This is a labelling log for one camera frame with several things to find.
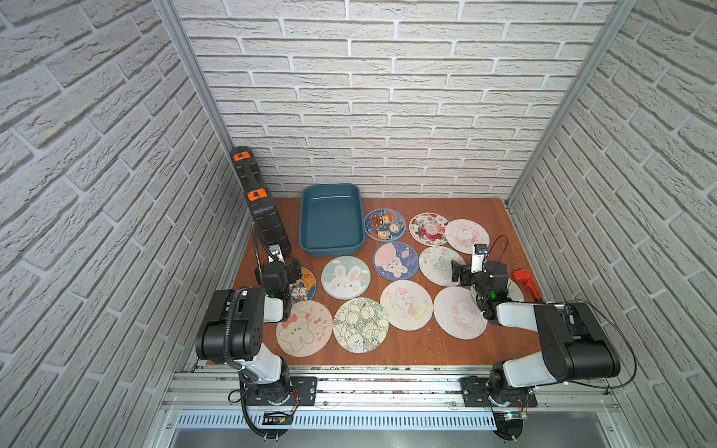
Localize dark blue cartoon coaster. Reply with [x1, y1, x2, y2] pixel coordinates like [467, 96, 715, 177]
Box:
[291, 267, 317, 304]

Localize beige bear bow coaster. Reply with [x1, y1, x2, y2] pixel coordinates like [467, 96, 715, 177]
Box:
[276, 301, 333, 358]

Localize teal storage box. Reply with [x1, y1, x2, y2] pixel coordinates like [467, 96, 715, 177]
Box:
[299, 183, 365, 258]

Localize cream pink character coaster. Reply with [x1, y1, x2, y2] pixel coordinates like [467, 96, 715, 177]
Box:
[380, 280, 433, 332]

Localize green bunnies coaster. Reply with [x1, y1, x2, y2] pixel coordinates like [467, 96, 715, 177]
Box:
[333, 297, 389, 354]

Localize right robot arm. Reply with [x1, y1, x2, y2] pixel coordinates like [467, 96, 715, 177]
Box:
[451, 244, 621, 408]

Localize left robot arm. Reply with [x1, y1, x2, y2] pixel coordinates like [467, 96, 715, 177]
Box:
[195, 245, 301, 406]

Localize white dog face coaster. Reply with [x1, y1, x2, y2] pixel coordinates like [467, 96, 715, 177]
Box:
[507, 279, 525, 302]

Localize pink piglet coaster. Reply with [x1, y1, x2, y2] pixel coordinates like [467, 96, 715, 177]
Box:
[433, 287, 488, 340]

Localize white pink sketch coaster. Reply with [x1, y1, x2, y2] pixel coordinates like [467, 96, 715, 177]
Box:
[444, 220, 490, 255]

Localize white butterfly coaster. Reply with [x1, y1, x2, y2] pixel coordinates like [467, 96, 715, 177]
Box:
[419, 246, 465, 287]

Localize black orange tool case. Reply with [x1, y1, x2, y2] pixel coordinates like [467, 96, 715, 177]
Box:
[231, 147, 292, 256]

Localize floral pink coaster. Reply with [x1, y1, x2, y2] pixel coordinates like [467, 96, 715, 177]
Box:
[408, 212, 449, 246]

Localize lavender bear coaster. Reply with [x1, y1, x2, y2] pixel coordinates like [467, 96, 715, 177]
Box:
[373, 242, 419, 281]

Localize blue cartoon animals coaster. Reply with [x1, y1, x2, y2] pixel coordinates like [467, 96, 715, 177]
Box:
[363, 208, 406, 243]

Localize red handled tool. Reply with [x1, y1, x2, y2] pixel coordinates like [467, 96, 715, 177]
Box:
[512, 270, 544, 304]

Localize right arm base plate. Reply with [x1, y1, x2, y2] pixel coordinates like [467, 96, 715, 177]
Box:
[459, 376, 538, 409]

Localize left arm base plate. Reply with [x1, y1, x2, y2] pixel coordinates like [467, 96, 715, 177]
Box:
[244, 376, 319, 407]

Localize aluminium rail frame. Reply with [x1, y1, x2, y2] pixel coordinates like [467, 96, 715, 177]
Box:
[160, 366, 623, 432]

